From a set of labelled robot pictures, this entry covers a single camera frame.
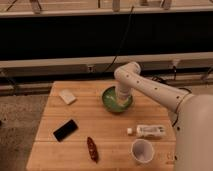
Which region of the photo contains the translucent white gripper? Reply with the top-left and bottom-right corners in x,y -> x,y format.
115,88 -> 130,106

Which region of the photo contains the green ceramic bowl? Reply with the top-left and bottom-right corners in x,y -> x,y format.
102,86 -> 133,113

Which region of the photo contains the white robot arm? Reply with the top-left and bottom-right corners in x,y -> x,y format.
114,62 -> 213,171

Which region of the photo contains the clear plastic bottle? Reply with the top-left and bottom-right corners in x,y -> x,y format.
127,124 -> 166,138

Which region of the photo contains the white paper cup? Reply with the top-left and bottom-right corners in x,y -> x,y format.
131,139 -> 155,164

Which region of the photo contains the white sponge block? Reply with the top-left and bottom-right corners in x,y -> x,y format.
59,89 -> 76,105

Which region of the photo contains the dried red chili pepper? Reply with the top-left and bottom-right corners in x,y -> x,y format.
87,137 -> 99,162

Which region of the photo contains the black smartphone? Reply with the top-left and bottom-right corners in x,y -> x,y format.
53,120 -> 78,141

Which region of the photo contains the black cable behind table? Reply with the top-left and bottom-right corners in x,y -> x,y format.
146,75 -> 193,94

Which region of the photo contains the black hanging cable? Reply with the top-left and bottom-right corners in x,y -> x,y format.
101,4 -> 135,74

